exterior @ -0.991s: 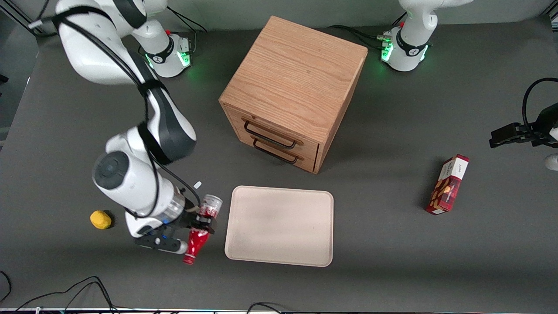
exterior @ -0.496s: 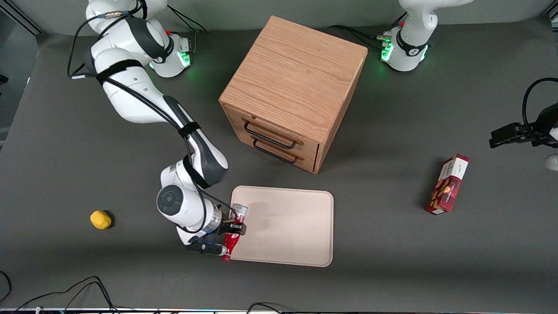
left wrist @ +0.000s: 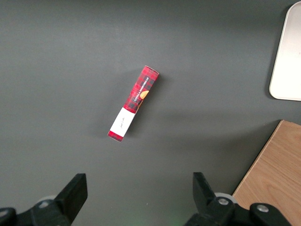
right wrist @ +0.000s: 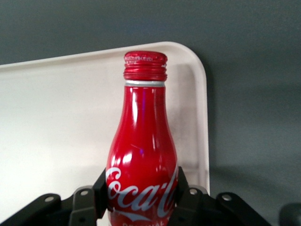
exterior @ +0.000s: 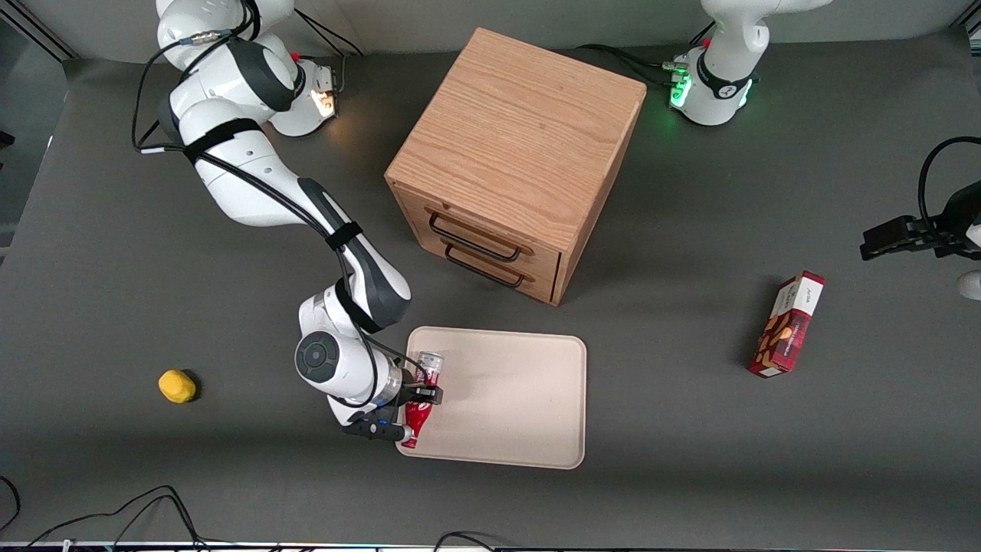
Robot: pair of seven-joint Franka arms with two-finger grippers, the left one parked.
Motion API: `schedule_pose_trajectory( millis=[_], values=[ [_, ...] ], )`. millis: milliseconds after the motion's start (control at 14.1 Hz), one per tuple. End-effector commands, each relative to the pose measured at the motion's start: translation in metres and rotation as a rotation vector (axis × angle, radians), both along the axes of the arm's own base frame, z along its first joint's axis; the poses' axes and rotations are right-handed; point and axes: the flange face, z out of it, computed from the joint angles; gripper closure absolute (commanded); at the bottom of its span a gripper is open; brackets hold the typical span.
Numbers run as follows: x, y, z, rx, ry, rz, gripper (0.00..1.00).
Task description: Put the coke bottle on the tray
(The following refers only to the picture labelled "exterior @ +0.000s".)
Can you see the red coke bottle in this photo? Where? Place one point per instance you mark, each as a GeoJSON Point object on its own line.
{"type": "Point", "coordinates": [418, 418]}

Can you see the red snack box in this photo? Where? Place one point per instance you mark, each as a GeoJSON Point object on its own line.
{"type": "Point", "coordinates": [788, 326]}

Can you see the beige rectangular tray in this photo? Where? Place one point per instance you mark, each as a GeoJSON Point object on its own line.
{"type": "Point", "coordinates": [510, 399]}

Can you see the wooden drawer cabinet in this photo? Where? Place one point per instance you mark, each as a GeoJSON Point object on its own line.
{"type": "Point", "coordinates": [521, 130]}

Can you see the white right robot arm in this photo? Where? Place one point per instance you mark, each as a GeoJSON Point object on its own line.
{"type": "Point", "coordinates": [253, 176]}

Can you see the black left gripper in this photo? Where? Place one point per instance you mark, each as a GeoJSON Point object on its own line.
{"type": "Point", "coordinates": [956, 220]}

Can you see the wooden drawer front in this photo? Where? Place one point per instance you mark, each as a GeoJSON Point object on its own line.
{"type": "Point", "coordinates": [540, 287]}
{"type": "Point", "coordinates": [421, 211]}

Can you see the yellow lemon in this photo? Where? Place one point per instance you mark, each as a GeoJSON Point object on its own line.
{"type": "Point", "coordinates": [177, 386]}

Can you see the black frame strut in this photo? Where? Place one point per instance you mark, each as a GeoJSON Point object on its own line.
{"type": "Point", "coordinates": [38, 34]}

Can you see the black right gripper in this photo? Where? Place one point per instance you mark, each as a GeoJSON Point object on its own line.
{"type": "Point", "coordinates": [408, 389]}

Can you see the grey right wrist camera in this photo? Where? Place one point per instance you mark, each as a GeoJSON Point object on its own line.
{"type": "Point", "coordinates": [375, 429]}

